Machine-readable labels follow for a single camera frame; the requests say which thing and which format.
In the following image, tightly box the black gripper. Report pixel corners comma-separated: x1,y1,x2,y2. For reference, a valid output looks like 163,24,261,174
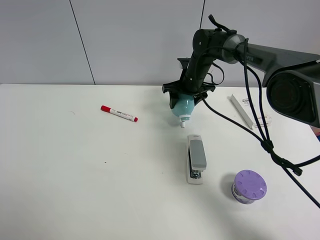
162,53,216,108

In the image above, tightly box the teal pencil sharpener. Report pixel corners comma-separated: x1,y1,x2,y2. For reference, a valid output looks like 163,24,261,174
171,94,195,128

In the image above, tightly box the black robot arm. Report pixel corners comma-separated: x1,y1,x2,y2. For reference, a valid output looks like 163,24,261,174
162,28,320,128

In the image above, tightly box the white grey stapler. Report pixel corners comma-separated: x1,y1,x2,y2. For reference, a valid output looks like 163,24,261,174
186,134,207,185

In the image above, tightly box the white flat cardboard box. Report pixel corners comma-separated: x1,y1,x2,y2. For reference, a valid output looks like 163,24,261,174
230,93,273,130

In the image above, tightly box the red whiteboard marker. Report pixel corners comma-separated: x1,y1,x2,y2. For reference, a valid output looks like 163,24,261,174
100,105,138,123

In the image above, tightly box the purple lidded cup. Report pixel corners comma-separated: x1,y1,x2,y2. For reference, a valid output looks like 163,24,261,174
231,169,267,205

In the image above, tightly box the black cable bundle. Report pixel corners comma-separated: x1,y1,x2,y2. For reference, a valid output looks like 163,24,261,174
194,14,320,210

